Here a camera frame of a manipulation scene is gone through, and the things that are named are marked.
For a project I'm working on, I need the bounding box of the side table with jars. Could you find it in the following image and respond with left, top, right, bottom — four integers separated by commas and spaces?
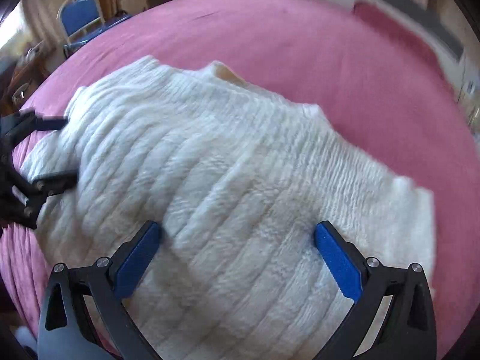
0, 41, 50, 110

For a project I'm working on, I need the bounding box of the pink bed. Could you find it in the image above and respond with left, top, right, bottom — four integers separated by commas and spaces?
0, 0, 480, 360

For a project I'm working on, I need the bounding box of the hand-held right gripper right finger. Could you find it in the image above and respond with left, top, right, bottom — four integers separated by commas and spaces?
314, 221, 437, 360

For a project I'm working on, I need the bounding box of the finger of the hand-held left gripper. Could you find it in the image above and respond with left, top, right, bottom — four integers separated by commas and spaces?
0, 109, 71, 148
11, 169, 80, 230

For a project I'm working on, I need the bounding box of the pink pillow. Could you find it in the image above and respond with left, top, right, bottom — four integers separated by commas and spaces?
352, 2, 440, 61

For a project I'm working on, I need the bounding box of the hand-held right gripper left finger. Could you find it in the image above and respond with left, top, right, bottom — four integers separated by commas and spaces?
37, 220, 162, 360

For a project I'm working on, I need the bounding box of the grey and white headboard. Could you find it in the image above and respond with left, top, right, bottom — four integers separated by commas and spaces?
356, 0, 466, 61

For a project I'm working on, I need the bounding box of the cluttered white bedside shelf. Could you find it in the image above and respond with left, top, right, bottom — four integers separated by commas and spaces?
453, 55, 480, 136

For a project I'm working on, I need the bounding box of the white knit sweater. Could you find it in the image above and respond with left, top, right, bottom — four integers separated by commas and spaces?
20, 55, 439, 360

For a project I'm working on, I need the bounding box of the blue metal chair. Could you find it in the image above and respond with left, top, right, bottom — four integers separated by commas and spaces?
56, 0, 108, 59

